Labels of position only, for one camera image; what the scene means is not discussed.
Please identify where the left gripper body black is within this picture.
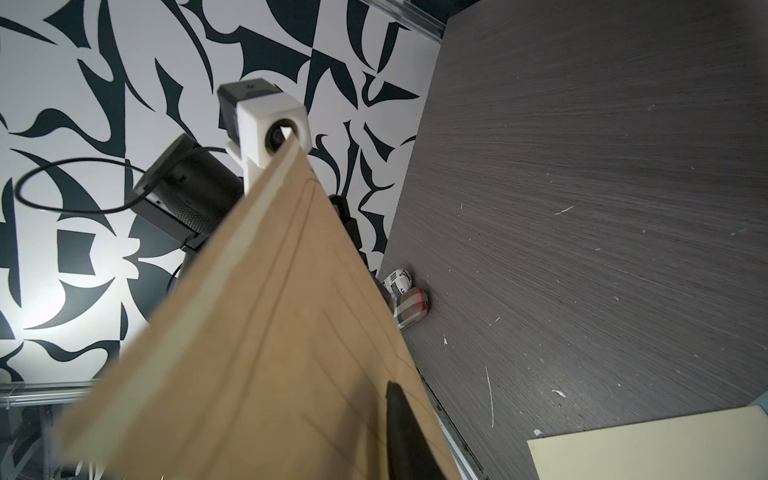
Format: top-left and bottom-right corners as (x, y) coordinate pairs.
(328, 194), (368, 264)

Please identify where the plaid checkered tube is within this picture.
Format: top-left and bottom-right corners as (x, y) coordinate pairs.
(393, 287), (430, 330)

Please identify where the tan yellow envelope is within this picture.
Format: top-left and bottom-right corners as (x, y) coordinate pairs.
(55, 139), (459, 479)

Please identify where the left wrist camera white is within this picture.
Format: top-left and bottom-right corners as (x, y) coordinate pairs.
(217, 79), (312, 190)

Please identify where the pale yellow envelope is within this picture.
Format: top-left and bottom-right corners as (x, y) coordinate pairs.
(528, 405), (767, 479)

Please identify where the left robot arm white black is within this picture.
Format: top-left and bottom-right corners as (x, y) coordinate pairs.
(130, 134), (368, 286)

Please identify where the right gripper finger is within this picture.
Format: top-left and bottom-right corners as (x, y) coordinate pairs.
(386, 381), (446, 480)

